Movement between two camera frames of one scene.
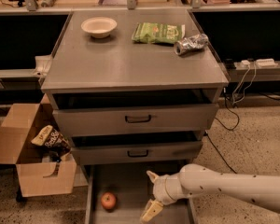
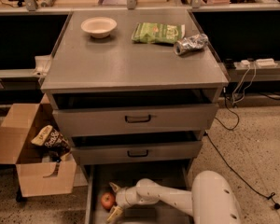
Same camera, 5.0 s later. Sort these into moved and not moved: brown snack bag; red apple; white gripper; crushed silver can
Moved: white gripper
Not moved: brown snack bag; red apple; crushed silver can
